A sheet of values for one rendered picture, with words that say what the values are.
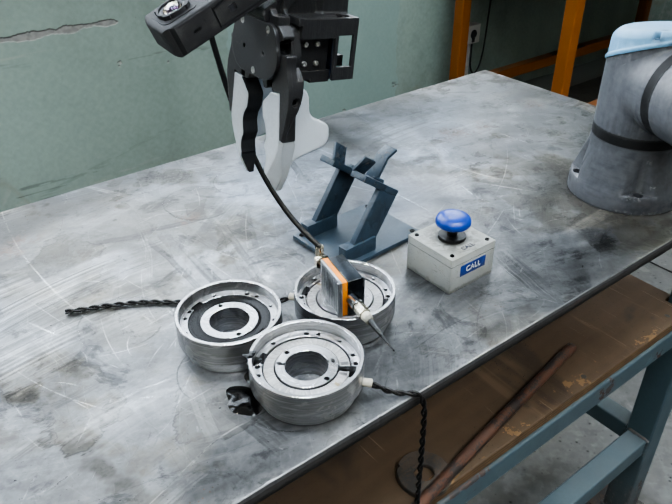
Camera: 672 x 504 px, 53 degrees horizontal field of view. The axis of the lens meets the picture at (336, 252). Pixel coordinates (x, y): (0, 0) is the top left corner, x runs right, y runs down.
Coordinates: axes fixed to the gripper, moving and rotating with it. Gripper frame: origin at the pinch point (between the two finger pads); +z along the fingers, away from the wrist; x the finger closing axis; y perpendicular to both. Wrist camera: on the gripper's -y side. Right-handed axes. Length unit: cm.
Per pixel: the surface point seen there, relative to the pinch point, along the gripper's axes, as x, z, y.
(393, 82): 158, 48, 164
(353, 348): -11.5, 14.5, 4.4
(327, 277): -4.3, 11.1, 6.2
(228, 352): -5.1, 15.6, -5.3
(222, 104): 157, 49, 83
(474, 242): -6.9, 10.2, 24.7
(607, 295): -2, 34, 71
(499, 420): -11, 37, 33
